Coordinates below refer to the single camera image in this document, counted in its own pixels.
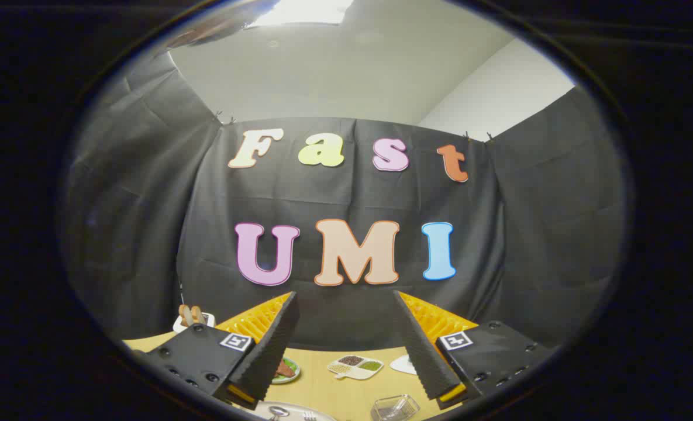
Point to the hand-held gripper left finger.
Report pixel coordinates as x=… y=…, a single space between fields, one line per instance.
x=270 y=351

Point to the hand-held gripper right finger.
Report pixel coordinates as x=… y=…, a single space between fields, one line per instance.
x=425 y=356

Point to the brown meat slices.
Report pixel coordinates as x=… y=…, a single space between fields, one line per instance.
x=285 y=368

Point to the white square coaster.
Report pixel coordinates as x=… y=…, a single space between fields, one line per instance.
x=403 y=365

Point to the pale green food plate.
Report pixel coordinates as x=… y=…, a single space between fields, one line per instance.
x=292 y=375

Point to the green beans heap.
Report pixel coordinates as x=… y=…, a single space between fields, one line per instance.
x=371 y=366

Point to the clear cutlery basket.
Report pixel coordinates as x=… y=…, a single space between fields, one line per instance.
x=393 y=406

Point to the round white plate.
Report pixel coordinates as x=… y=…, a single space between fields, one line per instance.
x=293 y=412

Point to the pale yellow beans heap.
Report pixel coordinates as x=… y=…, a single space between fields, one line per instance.
x=338 y=368

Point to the white divided dish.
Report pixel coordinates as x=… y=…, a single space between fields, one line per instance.
x=355 y=373

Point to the dark brown beans heap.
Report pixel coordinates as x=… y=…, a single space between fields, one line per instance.
x=351 y=360

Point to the toast slice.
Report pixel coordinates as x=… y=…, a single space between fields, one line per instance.
x=197 y=314
x=184 y=314

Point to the white toaster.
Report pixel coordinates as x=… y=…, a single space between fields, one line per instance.
x=177 y=323

